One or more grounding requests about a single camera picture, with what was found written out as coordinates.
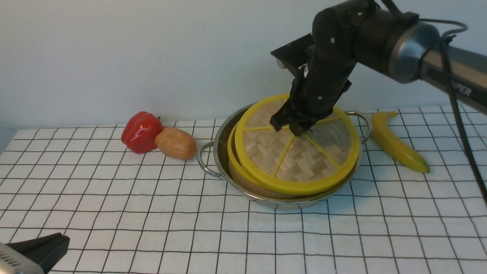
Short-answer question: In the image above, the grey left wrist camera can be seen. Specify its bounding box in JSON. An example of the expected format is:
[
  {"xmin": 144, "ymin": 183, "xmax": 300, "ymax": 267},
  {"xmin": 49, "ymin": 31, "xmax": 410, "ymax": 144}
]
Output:
[{"xmin": 0, "ymin": 243, "xmax": 44, "ymax": 274}]

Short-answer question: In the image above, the yellow bamboo steamer basket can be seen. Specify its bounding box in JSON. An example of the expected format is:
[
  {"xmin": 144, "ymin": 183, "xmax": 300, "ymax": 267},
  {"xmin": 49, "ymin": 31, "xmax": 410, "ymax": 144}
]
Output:
[{"xmin": 227, "ymin": 126, "xmax": 300, "ymax": 200}]

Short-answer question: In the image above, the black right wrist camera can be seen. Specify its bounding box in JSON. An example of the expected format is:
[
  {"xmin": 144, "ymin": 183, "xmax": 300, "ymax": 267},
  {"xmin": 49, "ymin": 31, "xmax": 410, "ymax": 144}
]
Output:
[{"xmin": 270, "ymin": 33, "xmax": 314, "ymax": 77}]

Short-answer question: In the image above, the yellow banana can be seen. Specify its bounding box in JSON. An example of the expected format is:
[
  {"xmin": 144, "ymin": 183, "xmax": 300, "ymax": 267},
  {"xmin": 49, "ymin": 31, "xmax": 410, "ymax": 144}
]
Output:
[{"xmin": 371, "ymin": 111, "xmax": 431, "ymax": 173}]

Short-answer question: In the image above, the stainless steel pot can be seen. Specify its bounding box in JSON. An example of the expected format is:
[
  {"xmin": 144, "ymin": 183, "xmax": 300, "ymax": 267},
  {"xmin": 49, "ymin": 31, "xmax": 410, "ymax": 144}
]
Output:
[{"xmin": 196, "ymin": 105, "xmax": 362, "ymax": 210}]

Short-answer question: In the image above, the white black grid tablecloth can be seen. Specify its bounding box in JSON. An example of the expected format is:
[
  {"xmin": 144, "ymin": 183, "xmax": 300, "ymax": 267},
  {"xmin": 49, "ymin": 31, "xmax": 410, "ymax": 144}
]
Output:
[{"xmin": 0, "ymin": 106, "xmax": 487, "ymax": 274}]

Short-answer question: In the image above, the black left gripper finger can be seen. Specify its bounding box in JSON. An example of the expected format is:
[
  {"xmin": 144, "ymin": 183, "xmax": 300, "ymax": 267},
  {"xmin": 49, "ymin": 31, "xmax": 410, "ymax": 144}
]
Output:
[{"xmin": 7, "ymin": 233, "xmax": 70, "ymax": 274}]

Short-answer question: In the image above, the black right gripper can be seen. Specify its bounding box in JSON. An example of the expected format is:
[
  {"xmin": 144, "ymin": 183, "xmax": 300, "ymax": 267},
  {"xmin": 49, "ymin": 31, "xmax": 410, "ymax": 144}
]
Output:
[{"xmin": 270, "ymin": 53, "xmax": 356, "ymax": 136}]

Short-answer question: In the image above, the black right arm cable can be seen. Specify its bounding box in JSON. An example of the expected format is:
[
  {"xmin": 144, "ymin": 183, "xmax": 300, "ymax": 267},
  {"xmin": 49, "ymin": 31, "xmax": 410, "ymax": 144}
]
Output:
[{"xmin": 419, "ymin": 18, "xmax": 487, "ymax": 206}]

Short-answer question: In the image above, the brown potato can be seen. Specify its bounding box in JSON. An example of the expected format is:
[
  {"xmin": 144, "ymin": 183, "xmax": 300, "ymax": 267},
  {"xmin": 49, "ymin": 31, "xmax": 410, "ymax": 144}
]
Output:
[{"xmin": 155, "ymin": 127, "xmax": 197, "ymax": 160}]

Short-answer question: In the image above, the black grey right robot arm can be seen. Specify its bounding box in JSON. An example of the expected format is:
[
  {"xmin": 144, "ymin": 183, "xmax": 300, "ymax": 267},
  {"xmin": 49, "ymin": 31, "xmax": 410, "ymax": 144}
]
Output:
[{"xmin": 270, "ymin": 0, "xmax": 487, "ymax": 136}]

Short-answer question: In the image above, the red bell pepper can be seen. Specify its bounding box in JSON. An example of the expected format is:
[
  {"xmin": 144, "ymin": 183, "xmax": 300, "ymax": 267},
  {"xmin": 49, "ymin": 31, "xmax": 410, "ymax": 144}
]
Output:
[{"xmin": 121, "ymin": 111, "xmax": 165, "ymax": 154}]

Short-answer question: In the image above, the yellow bamboo steamer lid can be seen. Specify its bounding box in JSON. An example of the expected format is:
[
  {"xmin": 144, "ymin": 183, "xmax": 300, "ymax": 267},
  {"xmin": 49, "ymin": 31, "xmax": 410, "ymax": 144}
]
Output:
[{"xmin": 228, "ymin": 94, "xmax": 363, "ymax": 196}]

